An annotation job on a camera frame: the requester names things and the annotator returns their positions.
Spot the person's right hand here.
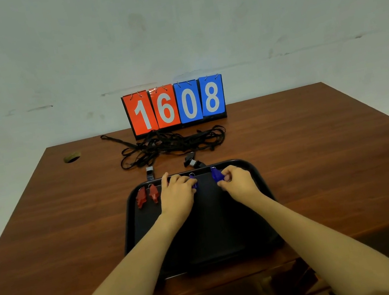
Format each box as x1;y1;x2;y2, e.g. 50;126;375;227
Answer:
215;160;263;209

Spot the person's left hand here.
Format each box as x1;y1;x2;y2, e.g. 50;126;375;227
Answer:
155;168;204;225

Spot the person's right forearm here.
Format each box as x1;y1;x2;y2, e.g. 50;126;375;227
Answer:
242;170;389;295

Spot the person's left forearm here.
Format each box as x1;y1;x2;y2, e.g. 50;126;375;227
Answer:
32;210;196;295

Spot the red plastic whistle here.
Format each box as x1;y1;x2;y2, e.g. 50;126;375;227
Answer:
134;187;149;209
147;183;161;205

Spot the black plastic tray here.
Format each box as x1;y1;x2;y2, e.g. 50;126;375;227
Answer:
112;153;288;287

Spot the red and blue flip scoreboard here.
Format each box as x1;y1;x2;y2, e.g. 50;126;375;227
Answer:
120;73;231;142

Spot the tangle of black lanyards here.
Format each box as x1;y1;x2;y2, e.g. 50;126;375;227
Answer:
100;114;230;174

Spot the round table cable grommet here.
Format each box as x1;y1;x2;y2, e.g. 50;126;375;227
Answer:
62;151;83;164

